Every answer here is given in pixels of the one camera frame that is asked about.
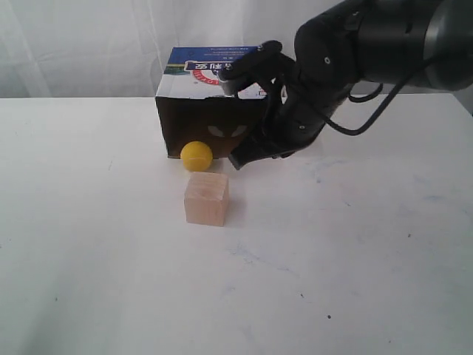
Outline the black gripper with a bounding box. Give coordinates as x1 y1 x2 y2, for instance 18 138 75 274
228 85 333 170

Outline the yellow tennis ball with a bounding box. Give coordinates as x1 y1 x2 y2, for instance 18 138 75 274
180 141 214 172

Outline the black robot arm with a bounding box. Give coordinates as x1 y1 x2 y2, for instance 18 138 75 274
219 1 472 169

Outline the light wooden cube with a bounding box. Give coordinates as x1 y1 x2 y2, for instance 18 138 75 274
184 172 229 226

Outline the blue white cardboard box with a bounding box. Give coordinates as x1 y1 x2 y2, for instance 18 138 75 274
155 47 267 158

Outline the white backdrop curtain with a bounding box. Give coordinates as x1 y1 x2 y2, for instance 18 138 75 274
1 1 332 98

